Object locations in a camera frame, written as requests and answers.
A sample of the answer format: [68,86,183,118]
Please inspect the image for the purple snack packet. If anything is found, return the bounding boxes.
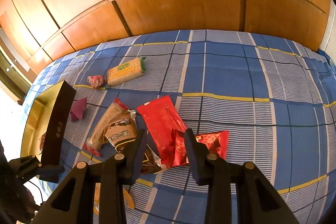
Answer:
[70,97,88,122]

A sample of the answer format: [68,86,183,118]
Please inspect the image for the green-ended cracker packet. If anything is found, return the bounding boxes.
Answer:
[105,56,147,90]

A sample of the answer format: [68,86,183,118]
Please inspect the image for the gold box with black sides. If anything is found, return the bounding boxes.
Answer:
[20,80,77,168]

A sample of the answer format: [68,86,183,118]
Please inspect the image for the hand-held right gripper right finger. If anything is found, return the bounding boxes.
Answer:
[184,129,300,224]

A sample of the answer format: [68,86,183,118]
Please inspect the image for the yellow white snack packet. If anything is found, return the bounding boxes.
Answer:
[93,182,135,214]

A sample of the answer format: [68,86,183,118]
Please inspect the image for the shiny red foil packet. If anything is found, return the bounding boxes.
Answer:
[160,129,229,169]

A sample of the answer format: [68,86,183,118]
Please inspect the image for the small red snack packet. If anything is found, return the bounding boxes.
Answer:
[39,133,48,155]

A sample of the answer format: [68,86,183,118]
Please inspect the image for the dark brown snack packet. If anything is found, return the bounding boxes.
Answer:
[104,109,168,174]

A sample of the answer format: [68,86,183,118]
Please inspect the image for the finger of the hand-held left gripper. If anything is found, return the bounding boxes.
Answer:
[39,164,65,184]
[9,155,42,180]

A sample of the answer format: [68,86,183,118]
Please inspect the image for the wooden wardrobe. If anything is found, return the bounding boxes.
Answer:
[0,0,332,75]

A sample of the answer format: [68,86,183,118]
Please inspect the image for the long wafer packet red ends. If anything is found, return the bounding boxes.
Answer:
[84,98,129,157]

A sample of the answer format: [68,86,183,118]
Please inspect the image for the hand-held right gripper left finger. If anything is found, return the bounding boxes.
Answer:
[30,129,147,224]

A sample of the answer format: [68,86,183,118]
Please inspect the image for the dark wooden door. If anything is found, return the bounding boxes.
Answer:
[0,30,34,101]

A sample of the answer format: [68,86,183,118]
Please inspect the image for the blue plaid bed sheet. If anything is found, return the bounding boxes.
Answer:
[22,29,336,224]

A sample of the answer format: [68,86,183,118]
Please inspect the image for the black cable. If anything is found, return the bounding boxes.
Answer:
[26,180,45,205]

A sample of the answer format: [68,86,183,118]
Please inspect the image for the blue cloth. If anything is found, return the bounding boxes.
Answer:
[316,48,336,69]

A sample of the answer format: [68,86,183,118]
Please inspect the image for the pink white candy packet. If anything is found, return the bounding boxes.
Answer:
[87,75,107,89]

